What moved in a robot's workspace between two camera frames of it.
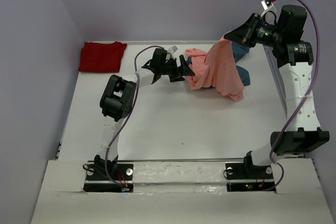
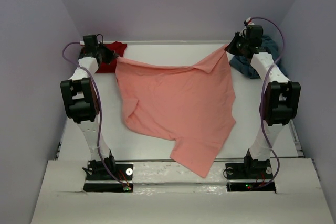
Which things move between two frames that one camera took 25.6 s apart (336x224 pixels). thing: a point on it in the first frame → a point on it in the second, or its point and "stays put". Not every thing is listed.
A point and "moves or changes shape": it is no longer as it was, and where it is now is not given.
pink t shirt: [216, 68] moves or changes shape
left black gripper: [185, 71] → [111, 55]
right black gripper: [244, 34] → [231, 48]
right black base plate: [245, 177] stays put
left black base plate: [109, 178] stays put
